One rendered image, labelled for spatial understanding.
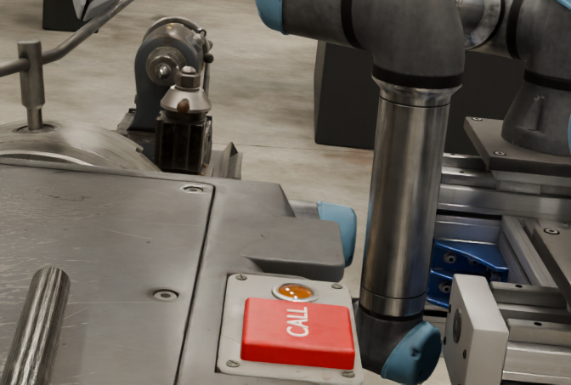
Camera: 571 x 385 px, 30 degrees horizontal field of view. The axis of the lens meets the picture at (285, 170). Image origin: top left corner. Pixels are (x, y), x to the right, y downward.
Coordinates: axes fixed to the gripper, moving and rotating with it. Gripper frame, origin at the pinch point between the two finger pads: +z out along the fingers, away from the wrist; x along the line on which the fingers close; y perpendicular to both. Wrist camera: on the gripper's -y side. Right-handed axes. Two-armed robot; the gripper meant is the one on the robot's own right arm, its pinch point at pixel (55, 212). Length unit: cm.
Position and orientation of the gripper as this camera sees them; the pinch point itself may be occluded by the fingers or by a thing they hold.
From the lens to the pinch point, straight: 128.0
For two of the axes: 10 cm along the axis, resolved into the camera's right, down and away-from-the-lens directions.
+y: 0.2, -2.8, 9.6
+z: -9.9, -1.0, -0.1
